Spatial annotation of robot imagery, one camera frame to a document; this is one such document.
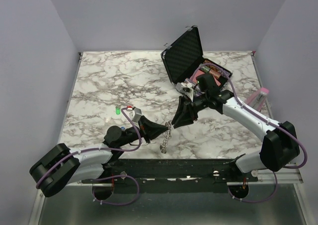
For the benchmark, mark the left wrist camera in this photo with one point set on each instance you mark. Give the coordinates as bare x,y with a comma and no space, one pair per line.
135,114

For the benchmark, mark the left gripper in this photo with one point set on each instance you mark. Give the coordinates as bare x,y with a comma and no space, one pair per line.
149,129

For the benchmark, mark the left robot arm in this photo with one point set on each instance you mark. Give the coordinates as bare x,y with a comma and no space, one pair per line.
63,165

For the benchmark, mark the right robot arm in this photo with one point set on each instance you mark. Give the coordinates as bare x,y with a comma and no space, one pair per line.
278,139

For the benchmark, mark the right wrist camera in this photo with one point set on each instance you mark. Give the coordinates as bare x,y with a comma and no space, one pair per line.
185,89

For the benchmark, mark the pink holder block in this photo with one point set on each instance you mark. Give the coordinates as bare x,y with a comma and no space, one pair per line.
257,99

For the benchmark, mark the green key tag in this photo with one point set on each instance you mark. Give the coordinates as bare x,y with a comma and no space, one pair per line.
118,110

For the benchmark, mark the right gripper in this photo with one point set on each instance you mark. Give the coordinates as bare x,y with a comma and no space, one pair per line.
184,114

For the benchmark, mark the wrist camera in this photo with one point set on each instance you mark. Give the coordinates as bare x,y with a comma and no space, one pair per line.
185,89
135,114

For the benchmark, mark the pink card deck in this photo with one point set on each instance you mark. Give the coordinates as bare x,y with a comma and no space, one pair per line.
198,73

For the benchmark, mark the black poker chip case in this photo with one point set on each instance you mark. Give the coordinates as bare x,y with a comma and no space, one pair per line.
184,56

